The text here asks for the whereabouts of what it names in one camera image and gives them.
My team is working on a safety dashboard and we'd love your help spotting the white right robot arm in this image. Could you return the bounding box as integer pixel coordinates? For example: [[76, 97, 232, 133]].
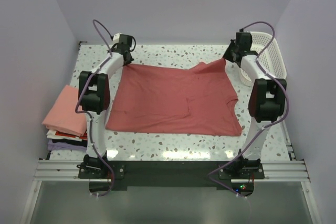
[[219, 29, 287, 179]]

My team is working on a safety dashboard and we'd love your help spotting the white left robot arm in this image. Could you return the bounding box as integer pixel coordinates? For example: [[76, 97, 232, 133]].
[[75, 33, 136, 180]]

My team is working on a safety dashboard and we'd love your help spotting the white perforated plastic basket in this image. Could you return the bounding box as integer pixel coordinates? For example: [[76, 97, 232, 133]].
[[250, 31, 287, 79]]

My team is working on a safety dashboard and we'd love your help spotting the folded pink t-shirt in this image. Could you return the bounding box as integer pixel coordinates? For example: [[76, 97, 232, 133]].
[[42, 85, 87, 136]]

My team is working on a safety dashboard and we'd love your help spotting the folded lavender t-shirt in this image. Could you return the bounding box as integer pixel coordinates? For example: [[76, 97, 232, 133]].
[[47, 139, 88, 152]]

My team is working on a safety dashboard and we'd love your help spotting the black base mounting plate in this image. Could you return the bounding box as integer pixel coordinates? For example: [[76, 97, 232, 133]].
[[77, 156, 265, 196]]

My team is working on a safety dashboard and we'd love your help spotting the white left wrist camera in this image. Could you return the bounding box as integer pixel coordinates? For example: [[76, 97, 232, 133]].
[[111, 33, 122, 43]]

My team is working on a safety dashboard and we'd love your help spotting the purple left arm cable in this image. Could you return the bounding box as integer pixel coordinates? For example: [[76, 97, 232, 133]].
[[75, 19, 118, 197]]

